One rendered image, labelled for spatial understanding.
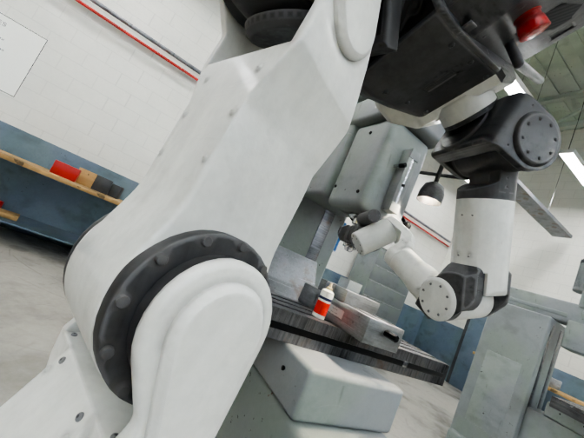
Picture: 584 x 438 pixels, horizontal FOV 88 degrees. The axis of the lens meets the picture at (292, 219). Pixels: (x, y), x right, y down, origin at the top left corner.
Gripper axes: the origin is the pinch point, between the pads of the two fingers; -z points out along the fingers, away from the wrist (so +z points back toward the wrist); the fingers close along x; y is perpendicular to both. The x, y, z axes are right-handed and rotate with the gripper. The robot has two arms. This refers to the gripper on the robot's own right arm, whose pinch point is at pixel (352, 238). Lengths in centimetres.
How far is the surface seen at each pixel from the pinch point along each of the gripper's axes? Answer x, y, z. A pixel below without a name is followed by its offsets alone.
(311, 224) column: 10.9, -3.6, -35.7
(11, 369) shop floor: 119, 123, -73
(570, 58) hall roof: -324, -500, -347
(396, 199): -5.0, -14.8, 11.9
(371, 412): -16.6, 42.4, 19.5
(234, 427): 13, 64, 9
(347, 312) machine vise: -4.2, 22.4, 10.2
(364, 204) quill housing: 3.4, -9.3, 11.2
